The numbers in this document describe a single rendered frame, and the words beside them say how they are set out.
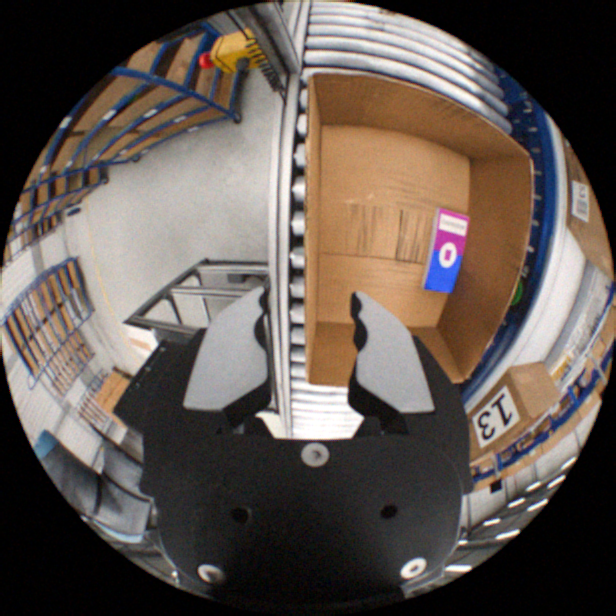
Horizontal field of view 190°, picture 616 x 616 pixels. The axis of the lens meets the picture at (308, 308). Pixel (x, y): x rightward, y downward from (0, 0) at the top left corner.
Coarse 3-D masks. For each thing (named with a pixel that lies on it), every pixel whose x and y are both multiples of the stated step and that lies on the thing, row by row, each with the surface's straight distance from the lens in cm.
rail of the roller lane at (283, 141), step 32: (288, 96) 42; (288, 128) 38; (288, 160) 37; (288, 192) 36; (288, 224) 36; (288, 256) 38; (288, 288) 41; (288, 320) 45; (288, 352) 51; (288, 384) 62; (288, 416) 82
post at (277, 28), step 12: (240, 12) 32; (252, 12) 33; (264, 12) 32; (276, 12) 33; (252, 24) 34; (264, 24) 35; (276, 24) 33; (264, 36) 36; (276, 36) 35; (288, 36) 39; (264, 48) 38; (276, 48) 39; (288, 48) 38; (276, 60) 41; (288, 60) 41
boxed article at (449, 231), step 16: (448, 224) 39; (464, 224) 41; (432, 240) 38; (448, 240) 40; (464, 240) 42; (432, 256) 39; (448, 256) 40; (432, 272) 40; (448, 272) 42; (432, 288) 41; (448, 288) 43
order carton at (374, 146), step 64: (320, 128) 35; (384, 128) 37; (448, 128) 33; (320, 192) 34; (384, 192) 35; (448, 192) 40; (512, 192) 35; (320, 256) 35; (384, 256) 37; (512, 256) 33; (320, 320) 42; (448, 320) 45; (320, 384) 31
